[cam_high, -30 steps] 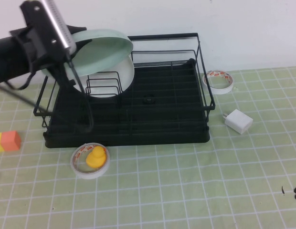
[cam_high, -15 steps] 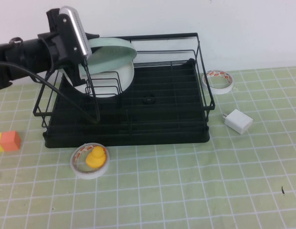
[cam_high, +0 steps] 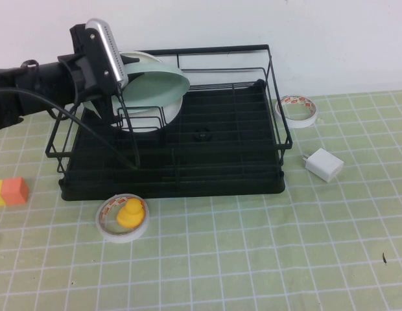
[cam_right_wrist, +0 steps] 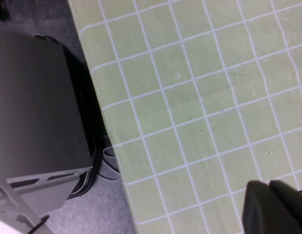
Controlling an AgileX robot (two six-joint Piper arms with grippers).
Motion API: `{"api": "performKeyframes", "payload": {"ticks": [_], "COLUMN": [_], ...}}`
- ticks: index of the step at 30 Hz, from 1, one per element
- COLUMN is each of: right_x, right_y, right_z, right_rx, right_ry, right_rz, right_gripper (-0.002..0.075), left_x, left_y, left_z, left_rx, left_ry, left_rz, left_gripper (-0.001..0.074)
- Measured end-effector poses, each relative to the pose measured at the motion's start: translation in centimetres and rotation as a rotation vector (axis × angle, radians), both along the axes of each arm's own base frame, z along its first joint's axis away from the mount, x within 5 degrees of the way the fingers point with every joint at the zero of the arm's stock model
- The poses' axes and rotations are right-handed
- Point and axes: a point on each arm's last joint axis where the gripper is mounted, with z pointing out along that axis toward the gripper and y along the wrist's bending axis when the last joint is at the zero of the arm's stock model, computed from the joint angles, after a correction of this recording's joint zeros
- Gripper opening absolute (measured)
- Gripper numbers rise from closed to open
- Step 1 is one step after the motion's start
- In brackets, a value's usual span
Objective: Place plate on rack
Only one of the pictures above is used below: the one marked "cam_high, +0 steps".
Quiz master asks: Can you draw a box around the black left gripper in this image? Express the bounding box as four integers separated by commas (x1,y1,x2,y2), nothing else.
57,24,141,128

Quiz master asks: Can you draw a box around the light green plate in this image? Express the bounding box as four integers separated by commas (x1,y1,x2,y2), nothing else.
112,58,191,115

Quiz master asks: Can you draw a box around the white plate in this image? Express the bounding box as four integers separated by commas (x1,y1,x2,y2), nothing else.
85,51,184,135

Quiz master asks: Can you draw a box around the yellow rubber duck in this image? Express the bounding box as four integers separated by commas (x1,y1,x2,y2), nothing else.
115,198,146,230

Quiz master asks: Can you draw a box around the orange block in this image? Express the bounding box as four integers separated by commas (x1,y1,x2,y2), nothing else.
1,177,29,206

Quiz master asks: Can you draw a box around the white tape roll red print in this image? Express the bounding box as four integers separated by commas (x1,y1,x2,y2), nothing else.
274,95,319,130
95,193,151,244

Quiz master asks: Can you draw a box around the green checked tablecloth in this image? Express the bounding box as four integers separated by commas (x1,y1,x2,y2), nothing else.
0,91,402,311

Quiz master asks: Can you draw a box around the white USB charger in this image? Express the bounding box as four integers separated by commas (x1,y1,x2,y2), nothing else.
301,148,345,183

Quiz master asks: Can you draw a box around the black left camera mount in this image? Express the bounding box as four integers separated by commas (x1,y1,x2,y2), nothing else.
82,27,121,98

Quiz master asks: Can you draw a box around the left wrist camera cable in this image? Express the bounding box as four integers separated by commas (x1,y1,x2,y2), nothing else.
0,87,141,171

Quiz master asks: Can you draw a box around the black wire dish rack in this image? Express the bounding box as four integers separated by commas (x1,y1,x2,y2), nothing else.
45,44,293,202

